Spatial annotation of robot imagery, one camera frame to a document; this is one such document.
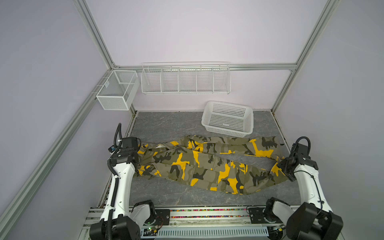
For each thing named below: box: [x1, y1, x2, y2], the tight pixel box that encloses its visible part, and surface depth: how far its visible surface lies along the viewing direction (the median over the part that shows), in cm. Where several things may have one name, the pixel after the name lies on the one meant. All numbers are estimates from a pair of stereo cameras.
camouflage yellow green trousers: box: [137, 135, 289, 195], surface depth 91 cm
